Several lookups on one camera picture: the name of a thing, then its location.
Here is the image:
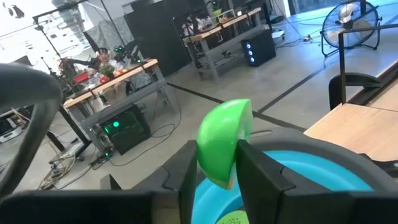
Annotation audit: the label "green kiwi half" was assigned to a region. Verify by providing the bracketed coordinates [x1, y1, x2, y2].
[215, 210, 250, 224]

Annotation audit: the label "black tube stand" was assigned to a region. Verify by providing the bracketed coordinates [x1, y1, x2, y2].
[328, 22, 398, 110]

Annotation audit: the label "blue collapsible colander grey rim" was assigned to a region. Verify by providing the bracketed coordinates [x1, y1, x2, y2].
[190, 126, 398, 224]

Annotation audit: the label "black computer green lights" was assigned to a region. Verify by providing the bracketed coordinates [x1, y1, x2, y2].
[101, 104, 152, 156]

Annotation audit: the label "black cabinet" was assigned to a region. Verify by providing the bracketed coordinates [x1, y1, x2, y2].
[124, 0, 200, 77]

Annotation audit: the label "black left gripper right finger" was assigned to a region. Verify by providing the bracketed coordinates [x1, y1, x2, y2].
[236, 139, 330, 224]

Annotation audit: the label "bright green pear half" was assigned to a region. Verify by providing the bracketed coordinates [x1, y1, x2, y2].
[195, 98, 254, 190]

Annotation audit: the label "wooden top workbench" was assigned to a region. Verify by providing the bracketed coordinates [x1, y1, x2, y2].
[182, 6, 271, 82]
[60, 57, 181, 156]

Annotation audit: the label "black computer tower blue lights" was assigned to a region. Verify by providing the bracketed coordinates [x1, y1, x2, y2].
[241, 29, 277, 67]

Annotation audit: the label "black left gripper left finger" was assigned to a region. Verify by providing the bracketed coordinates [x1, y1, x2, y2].
[133, 140, 198, 224]

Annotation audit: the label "black floor fan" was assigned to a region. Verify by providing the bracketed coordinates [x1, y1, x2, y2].
[321, 0, 382, 59]

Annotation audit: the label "person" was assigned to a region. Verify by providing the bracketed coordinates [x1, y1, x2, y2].
[91, 46, 124, 74]

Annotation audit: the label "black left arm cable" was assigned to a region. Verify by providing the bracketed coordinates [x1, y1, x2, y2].
[0, 63, 64, 198]

